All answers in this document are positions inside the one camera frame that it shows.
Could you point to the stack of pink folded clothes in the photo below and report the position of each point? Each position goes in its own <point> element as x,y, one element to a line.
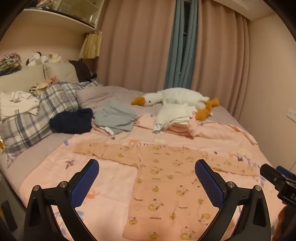
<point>178,130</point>

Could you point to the beige headboard cushion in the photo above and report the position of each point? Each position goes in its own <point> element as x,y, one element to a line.
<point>61,70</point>
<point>20,76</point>

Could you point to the pink window curtain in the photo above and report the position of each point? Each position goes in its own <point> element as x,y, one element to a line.
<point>219,58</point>
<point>134,46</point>

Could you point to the white dog plush toy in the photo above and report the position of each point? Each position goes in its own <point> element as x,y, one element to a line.
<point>37,59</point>

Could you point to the yellow patterned cloth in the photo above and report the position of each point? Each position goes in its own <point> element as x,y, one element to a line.
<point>39,89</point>

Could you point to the pink printed blanket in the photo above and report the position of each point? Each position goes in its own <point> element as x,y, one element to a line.
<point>111,176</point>

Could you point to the white wall shelf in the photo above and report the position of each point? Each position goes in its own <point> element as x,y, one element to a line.
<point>53,20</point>

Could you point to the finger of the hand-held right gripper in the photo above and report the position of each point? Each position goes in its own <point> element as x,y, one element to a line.
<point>271,173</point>
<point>285,171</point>

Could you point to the white clothes pile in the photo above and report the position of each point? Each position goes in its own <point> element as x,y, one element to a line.
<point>16,102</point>

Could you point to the colourful cloth pile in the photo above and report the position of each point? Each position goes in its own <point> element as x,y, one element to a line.
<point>10,64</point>

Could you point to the navy blue garment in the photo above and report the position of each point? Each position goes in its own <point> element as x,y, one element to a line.
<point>69,120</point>

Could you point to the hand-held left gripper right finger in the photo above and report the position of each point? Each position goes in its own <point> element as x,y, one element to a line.
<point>209,183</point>

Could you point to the grey pillow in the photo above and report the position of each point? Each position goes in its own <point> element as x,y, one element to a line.
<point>97,96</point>

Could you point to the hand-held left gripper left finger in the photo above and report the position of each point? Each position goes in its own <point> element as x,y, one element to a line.
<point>85,183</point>

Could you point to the peach printed baby shirt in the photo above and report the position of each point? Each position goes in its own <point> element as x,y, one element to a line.
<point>161,185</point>

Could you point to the pale pink folded garment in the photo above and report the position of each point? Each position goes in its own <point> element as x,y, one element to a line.
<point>103,129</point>

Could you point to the white goose plush toy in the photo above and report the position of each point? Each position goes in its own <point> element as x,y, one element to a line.
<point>180,96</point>

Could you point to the blue green window curtain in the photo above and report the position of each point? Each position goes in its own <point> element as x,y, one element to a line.
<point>181,46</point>

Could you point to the grey green garment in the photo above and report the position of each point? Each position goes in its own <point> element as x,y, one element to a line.
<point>113,115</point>

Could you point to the pink doll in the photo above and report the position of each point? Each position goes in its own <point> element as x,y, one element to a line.
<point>52,80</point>

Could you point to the clear storage box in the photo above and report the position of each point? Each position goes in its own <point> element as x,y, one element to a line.
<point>76,9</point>

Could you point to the yellow pleated shelf curtain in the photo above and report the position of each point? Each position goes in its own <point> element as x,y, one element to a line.
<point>91,45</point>

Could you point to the plaid pillow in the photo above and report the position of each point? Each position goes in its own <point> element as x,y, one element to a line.
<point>27,125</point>

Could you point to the white wall socket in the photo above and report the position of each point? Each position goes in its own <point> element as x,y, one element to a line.
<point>291,114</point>

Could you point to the cream bear plush toy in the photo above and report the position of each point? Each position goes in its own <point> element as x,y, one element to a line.
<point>55,58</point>

